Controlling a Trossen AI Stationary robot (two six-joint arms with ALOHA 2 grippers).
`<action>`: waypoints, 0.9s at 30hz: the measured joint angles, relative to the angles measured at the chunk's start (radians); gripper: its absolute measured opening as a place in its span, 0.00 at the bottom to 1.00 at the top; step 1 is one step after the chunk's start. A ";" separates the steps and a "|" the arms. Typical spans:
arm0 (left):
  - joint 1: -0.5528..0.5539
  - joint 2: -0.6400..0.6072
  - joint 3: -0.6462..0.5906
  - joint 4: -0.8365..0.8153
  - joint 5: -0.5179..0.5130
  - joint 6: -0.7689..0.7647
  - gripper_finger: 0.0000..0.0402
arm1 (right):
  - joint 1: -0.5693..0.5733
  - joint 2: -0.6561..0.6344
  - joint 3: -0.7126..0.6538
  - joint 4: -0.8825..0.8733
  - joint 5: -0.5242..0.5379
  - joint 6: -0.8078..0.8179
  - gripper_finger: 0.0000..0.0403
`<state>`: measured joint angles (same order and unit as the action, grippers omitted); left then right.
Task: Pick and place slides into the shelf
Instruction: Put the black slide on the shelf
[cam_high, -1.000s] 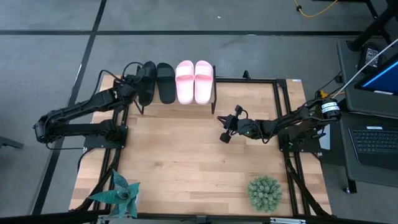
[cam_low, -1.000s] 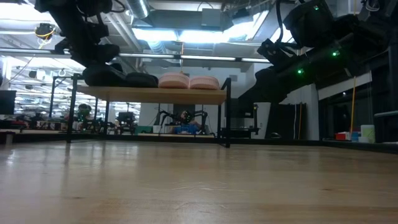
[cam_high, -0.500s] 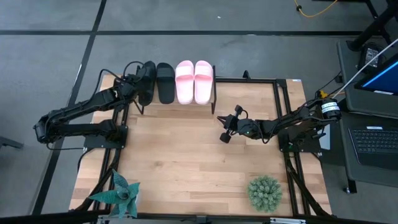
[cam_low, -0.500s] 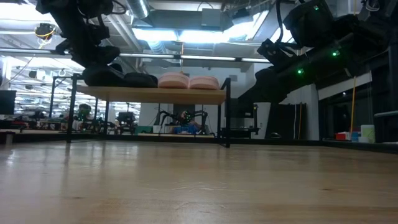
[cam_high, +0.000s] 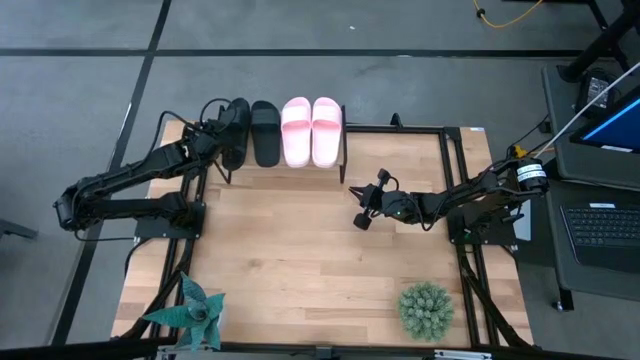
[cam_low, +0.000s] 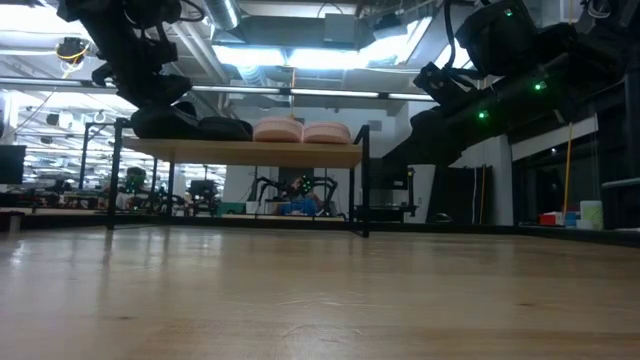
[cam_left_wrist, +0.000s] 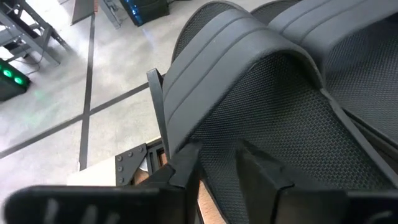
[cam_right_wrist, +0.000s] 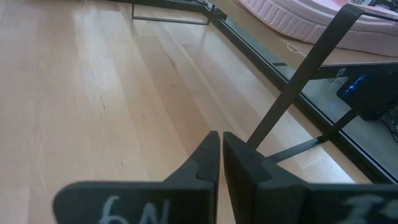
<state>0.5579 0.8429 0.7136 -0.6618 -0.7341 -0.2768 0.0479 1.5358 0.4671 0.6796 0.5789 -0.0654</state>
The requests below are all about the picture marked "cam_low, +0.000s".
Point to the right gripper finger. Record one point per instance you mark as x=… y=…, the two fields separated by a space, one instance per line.
x=402 y=159

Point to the black slide sandal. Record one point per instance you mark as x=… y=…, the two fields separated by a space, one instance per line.
x=160 y=125
x=225 y=130

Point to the wooden shelf with black frame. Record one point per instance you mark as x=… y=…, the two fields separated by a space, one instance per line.
x=240 y=152

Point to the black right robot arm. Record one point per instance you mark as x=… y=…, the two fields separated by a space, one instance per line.
x=525 y=95

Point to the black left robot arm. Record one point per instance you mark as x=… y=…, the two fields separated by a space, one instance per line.
x=115 y=35

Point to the black television stand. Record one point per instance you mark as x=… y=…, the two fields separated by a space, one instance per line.
x=395 y=177

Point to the black dome object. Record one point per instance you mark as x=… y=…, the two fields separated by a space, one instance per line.
x=442 y=218

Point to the person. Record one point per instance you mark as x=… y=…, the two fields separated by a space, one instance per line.
x=300 y=206
x=134 y=180

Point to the long ceiling light strip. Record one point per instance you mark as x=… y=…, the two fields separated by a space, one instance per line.
x=330 y=93

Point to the round black hanging lamp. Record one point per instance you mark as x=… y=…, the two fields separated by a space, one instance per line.
x=52 y=119

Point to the small black monitor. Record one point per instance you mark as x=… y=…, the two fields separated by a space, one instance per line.
x=202 y=189

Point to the bright ceiling light panel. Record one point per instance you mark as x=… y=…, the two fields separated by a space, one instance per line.
x=320 y=59

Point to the yellow pole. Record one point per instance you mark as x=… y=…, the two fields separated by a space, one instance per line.
x=567 y=170

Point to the red box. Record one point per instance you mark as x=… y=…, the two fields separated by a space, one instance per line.
x=547 y=219

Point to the green box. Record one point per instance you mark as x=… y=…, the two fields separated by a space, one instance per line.
x=231 y=208

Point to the grey ceiling box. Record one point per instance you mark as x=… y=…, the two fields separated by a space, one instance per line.
x=340 y=27

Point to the background wooden table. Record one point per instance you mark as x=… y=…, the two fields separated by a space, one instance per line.
x=260 y=217

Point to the white box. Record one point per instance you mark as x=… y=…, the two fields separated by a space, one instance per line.
x=252 y=207

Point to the blue box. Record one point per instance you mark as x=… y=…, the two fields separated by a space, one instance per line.
x=571 y=220

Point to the large black monitor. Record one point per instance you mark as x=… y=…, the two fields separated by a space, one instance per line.
x=12 y=165

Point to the pale green container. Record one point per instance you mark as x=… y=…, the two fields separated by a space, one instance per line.
x=591 y=215

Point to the grey wall vent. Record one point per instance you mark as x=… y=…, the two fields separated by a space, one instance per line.
x=376 y=125

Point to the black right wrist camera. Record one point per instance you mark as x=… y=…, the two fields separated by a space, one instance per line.
x=442 y=82

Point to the black metal table frame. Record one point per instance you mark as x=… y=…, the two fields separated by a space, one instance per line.
x=450 y=229

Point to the silver ventilation duct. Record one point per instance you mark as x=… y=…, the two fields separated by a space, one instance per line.
x=222 y=12

